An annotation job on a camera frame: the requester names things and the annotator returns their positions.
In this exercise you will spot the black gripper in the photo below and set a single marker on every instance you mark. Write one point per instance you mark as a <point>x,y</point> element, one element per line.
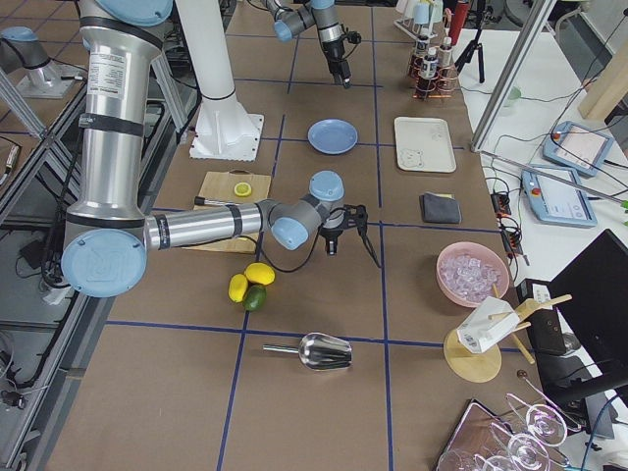
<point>331,237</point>
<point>335,52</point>

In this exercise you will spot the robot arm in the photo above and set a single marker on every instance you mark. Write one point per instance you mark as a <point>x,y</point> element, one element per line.
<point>111,227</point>
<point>332,34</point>

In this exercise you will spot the blue plate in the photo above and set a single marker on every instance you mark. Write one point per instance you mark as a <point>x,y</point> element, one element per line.
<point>332,136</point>

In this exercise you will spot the yellow lemon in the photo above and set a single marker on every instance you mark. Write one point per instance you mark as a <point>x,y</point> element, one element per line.
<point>238,287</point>
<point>260,273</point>

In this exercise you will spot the green lime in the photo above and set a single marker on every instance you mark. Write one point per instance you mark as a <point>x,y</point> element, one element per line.
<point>254,298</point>

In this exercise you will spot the pale green cup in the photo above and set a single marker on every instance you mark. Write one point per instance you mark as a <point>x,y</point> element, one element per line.
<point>404,7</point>

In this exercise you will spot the blue cup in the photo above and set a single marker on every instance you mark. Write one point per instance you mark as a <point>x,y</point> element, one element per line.
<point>422,13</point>

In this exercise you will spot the lemon half slice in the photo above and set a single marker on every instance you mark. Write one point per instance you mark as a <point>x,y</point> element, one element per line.
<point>242,189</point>

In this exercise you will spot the cream bear tray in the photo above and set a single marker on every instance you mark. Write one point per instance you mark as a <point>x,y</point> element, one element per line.
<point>423,145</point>

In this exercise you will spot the tea bottle white cap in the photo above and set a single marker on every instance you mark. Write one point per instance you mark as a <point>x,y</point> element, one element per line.
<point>445,52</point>

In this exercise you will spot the metal scoop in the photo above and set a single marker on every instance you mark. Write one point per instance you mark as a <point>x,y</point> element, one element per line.
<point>318,351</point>

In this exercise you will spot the wooden cutting board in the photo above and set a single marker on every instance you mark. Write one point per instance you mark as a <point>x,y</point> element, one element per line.
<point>220,185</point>

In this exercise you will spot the red cylinder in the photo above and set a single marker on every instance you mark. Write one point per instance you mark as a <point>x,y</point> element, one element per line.
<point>458,19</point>

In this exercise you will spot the pink bowl with ice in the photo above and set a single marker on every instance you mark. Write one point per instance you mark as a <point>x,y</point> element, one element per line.
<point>468,273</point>

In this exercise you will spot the steel cylinder black cap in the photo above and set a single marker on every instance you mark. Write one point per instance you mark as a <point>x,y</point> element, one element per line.
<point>203,202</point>

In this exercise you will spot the green bowl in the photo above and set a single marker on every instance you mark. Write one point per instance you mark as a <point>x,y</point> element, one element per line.
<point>513,97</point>

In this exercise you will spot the wooden stand round base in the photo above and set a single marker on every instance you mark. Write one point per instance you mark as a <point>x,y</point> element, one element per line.
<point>483,367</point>

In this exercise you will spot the blue teach pendant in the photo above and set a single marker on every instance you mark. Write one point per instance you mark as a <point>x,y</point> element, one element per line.
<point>575,146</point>
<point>557,203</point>

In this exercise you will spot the black monitor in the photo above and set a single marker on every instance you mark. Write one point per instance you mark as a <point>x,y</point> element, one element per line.
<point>597,315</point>

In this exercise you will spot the wine glass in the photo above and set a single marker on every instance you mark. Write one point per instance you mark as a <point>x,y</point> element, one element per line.
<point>542,421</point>

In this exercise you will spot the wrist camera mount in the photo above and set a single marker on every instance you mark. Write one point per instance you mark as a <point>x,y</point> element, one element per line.
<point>356,217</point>
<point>352,36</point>

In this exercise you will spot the copper wire bottle rack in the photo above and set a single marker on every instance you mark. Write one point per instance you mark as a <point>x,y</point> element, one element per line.
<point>441,86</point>

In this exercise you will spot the white wire cup rack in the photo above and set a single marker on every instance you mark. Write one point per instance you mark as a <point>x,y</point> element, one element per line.
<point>410,28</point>

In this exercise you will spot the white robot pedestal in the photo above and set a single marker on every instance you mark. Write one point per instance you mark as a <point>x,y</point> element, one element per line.
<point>223,130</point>

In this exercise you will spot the aluminium frame post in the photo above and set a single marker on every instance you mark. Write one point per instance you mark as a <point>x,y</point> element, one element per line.
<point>521,49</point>

